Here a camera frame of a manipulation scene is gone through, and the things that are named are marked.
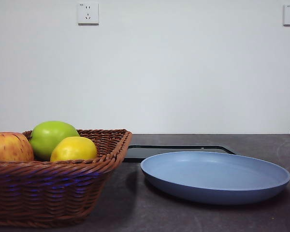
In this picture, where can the yellow lemon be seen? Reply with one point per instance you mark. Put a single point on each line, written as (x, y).
(73, 149)

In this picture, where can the blue round plate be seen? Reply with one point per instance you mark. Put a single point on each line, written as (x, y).
(215, 176)

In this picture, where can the brown woven wicker basket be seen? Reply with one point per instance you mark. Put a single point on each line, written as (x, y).
(50, 191)

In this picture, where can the black flat board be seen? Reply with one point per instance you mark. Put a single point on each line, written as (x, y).
(140, 152)

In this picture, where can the green apple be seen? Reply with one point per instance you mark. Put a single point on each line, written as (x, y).
(53, 135)

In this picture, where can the red yellow apple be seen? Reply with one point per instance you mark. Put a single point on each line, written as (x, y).
(9, 147)

